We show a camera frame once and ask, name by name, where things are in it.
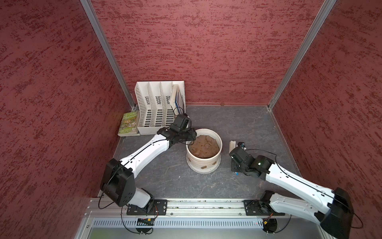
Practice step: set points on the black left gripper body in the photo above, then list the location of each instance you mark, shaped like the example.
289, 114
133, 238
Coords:
187, 135

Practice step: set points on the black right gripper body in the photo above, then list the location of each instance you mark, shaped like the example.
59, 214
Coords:
235, 167

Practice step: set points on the white ceramic pot with mud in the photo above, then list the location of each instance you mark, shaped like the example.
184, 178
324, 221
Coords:
204, 153

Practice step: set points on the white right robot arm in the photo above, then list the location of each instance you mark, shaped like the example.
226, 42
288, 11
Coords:
331, 209

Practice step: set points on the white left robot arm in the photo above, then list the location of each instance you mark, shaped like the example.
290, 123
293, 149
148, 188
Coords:
118, 181

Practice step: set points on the white plastic file organizer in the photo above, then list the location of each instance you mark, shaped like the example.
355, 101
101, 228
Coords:
153, 99

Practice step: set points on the book in organizer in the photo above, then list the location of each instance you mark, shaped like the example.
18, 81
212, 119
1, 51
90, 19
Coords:
176, 101

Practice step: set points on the green paperback book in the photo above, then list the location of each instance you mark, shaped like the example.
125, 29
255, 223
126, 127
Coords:
129, 124

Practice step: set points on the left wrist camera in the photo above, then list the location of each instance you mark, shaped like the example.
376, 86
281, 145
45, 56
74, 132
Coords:
182, 123

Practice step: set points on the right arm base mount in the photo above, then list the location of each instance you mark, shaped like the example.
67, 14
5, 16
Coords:
259, 208

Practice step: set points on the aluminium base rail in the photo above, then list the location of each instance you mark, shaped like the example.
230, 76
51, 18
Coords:
217, 208

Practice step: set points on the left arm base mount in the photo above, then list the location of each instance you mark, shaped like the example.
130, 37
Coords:
155, 207

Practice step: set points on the aluminium corner post left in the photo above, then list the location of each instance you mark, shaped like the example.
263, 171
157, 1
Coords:
91, 14

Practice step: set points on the aluminium corner post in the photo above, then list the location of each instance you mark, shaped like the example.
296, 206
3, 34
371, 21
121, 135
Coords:
91, 14
315, 27

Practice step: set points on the aluminium corner post right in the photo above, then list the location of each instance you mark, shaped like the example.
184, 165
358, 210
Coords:
315, 27

